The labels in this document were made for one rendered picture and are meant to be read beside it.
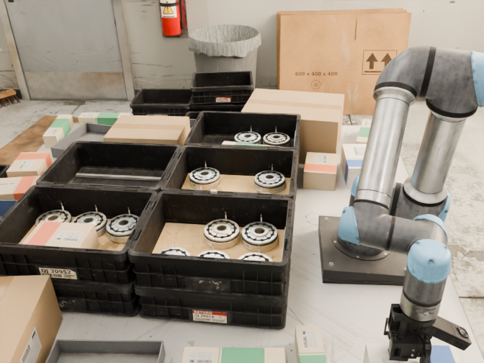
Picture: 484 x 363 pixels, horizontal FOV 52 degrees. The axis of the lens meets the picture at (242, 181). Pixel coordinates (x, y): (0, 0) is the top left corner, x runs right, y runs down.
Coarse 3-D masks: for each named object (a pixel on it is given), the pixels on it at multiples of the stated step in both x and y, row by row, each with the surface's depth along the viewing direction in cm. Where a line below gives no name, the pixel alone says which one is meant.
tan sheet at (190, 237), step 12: (168, 228) 148; (180, 228) 148; (192, 228) 148; (204, 228) 148; (240, 228) 148; (168, 240) 144; (180, 240) 144; (192, 240) 143; (204, 240) 143; (240, 240) 143; (156, 252) 139; (192, 252) 139; (228, 252) 138; (240, 252) 138; (252, 252) 138; (264, 252) 138; (276, 252) 138
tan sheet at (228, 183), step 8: (224, 176) 174; (232, 176) 173; (240, 176) 173; (248, 176) 173; (184, 184) 170; (224, 184) 169; (232, 184) 169; (240, 184) 169; (248, 184) 169; (288, 184) 168; (256, 192) 164; (280, 192) 164; (288, 192) 164
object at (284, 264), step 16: (160, 192) 147; (176, 192) 147; (192, 192) 147; (288, 208) 138; (144, 224) 134; (288, 224) 132; (288, 240) 126; (128, 256) 124; (144, 256) 122; (160, 256) 122; (176, 256) 122; (192, 256) 122; (288, 256) 121; (272, 272) 119
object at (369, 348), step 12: (372, 348) 114; (384, 348) 114; (432, 348) 113; (444, 348) 113; (372, 360) 111; (384, 360) 111; (408, 360) 111; (432, 360) 111; (444, 360) 110; (456, 360) 110
